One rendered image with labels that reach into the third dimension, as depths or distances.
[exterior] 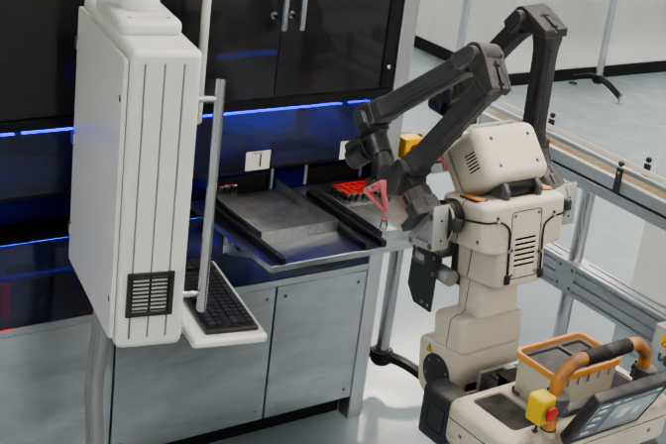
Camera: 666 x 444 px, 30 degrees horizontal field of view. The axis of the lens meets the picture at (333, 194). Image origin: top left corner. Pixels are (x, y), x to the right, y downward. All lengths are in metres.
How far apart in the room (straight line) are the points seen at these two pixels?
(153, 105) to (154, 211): 0.26
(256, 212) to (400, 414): 1.13
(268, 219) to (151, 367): 0.59
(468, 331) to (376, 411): 1.34
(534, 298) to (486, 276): 2.41
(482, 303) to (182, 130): 0.88
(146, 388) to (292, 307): 0.54
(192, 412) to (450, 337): 1.11
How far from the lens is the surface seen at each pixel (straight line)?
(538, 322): 5.31
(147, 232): 2.94
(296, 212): 3.72
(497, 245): 3.03
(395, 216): 3.78
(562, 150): 4.48
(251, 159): 3.69
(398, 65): 3.90
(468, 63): 2.89
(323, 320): 4.12
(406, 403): 4.55
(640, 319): 4.34
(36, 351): 3.63
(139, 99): 2.81
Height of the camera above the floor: 2.31
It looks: 22 degrees down
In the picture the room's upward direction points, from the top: 7 degrees clockwise
